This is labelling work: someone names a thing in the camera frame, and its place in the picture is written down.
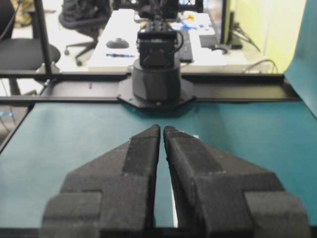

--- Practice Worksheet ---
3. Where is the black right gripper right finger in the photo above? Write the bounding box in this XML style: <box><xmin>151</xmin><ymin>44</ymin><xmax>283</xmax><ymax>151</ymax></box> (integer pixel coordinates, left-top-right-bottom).
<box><xmin>163</xmin><ymin>126</ymin><xmax>310</xmax><ymax>238</ymax></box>

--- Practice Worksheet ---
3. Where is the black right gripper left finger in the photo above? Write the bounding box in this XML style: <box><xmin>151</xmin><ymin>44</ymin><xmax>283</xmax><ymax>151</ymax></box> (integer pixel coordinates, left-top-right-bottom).
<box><xmin>40</xmin><ymin>124</ymin><xmax>159</xmax><ymax>238</ymax></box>

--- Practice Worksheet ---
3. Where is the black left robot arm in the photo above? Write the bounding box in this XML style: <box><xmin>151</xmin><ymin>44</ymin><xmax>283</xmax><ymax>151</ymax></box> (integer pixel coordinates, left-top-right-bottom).
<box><xmin>113</xmin><ymin>0</ymin><xmax>203</xmax><ymax>109</ymax></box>

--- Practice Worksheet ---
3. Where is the blue pen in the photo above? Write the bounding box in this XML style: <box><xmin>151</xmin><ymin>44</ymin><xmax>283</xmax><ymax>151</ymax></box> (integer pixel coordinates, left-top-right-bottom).
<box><xmin>106</xmin><ymin>53</ymin><xmax>135</xmax><ymax>58</ymax></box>

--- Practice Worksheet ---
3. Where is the black keyboard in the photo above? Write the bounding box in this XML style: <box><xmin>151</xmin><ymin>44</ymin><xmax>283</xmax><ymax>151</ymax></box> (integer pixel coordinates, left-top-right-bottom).
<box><xmin>177</xmin><ymin>29</ymin><xmax>193</xmax><ymax>63</ymax></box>

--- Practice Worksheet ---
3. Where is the white desk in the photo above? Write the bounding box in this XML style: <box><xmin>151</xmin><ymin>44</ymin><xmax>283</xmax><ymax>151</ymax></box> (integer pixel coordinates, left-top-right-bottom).
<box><xmin>88</xmin><ymin>9</ymin><xmax>250</xmax><ymax>73</ymax></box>

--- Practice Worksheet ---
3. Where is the black computer mouse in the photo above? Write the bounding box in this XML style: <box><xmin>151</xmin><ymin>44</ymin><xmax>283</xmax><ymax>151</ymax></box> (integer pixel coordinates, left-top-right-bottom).
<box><xmin>106</xmin><ymin>38</ymin><xmax>129</xmax><ymax>49</ymax></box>

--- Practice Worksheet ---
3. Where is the black office chair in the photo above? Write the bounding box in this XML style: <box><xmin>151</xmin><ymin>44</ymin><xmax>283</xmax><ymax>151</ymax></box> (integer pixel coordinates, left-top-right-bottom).
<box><xmin>0</xmin><ymin>0</ymin><xmax>61</xmax><ymax>96</ymax></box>
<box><xmin>58</xmin><ymin>0</ymin><xmax>112</xmax><ymax>66</ymax></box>

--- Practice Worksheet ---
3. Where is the black aluminium frame rail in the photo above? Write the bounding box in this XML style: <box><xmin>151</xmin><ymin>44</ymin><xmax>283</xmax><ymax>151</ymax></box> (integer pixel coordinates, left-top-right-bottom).
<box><xmin>0</xmin><ymin>70</ymin><xmax>300</xmax><ymax>109</ymax></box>

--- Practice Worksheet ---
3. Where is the black vertical frame post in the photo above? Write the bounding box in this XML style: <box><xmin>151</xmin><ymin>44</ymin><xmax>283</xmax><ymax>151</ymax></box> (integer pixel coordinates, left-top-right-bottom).
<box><xmin>32</xmin><ymin>0</ymin><xmax>52</xmax><ymax>75</ymax></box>

